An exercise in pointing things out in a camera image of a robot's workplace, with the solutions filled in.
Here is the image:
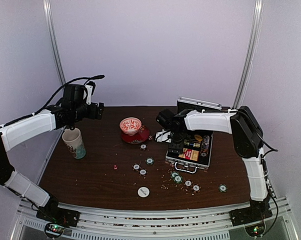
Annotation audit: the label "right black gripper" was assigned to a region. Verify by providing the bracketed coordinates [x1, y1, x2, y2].
[168, 130, 185, 154]

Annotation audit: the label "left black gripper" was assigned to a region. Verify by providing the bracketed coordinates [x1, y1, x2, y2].
[71, 102, 104, 121]

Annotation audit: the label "red playing card box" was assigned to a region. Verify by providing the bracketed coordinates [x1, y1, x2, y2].
[178, 148, 200, 162]

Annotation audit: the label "green 20 chip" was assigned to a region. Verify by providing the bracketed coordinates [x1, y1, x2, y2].
[145, 157, 155, 165]

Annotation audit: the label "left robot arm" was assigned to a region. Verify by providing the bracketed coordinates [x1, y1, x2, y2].
[0, 80, 104, 222]

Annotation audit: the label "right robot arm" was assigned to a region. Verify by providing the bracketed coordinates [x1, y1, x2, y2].
[155, 106, 271, 221]

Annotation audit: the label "aluminium poker case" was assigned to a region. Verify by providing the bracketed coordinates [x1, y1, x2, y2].
[165, 97, 222, 174]

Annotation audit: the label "gold card decks in case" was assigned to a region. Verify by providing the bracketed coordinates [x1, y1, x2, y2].
[183, 134, 203, 148]

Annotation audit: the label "black 100 chip near saucer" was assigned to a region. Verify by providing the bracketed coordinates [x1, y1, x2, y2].
[140, 144, 147, 151]

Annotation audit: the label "chip stack right in case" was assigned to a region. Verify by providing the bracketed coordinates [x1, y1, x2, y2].
[200, 135, 212, 157]

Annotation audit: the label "white floral ceramic mug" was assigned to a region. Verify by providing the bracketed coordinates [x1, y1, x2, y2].
[62, 128, 87, 160]

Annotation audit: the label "red floral saucer plate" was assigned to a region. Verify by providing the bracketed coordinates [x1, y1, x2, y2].
[120, 125, 150, 145]

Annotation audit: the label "black white chip front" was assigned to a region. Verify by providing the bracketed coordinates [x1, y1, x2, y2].
[184, 180, 192, 187]

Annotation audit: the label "black white chip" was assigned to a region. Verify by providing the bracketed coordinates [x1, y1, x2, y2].
[132, 163, 141, 171]
[184, 180, 192, 187]
[139, 168, 148, 176]

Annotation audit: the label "white orange patterned bowl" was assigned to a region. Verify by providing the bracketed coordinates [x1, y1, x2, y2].
[119, 117, 142, 136]

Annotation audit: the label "black white chip right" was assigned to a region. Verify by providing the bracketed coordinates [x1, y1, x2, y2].
[139, 168, 148, 176]

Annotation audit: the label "black white chip left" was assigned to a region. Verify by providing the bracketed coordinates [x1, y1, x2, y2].
[132, 163, 141, 171]

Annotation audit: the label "black orange chip front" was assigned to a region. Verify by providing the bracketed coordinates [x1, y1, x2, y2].
[192, 184, 201, 192]

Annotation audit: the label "white dealer button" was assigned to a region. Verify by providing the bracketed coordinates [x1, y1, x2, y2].
[137, 186, 150, 198]

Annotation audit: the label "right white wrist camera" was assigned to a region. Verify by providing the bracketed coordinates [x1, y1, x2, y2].
[154, 129, 172, 143]

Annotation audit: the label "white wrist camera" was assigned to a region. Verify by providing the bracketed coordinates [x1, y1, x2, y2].
[154, 129, 172, 143]
[84, 80, 96, 105]

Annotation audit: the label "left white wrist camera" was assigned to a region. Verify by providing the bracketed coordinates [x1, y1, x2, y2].
[84, 80, 96, 105]

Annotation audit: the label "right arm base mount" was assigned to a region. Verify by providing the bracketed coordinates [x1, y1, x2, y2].
[229, 195, 273, 238]

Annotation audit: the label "right aluminium frame post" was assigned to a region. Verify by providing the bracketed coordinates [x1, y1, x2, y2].
[232, 0, 264, 109]

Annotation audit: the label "aluminium frame post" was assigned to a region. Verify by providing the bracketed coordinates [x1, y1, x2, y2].
[42, 0, 66, 85]
[232, 0, 264, 109]

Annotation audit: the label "front aluminium rail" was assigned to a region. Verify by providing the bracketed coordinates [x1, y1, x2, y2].
[8, 197, 301, 240]

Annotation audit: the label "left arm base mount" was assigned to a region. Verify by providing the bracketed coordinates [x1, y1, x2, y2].
[31, 198, 80, 240]

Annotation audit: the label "left aluminium frame post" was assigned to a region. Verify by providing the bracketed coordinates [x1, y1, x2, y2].
[42, 0, 66, 85]

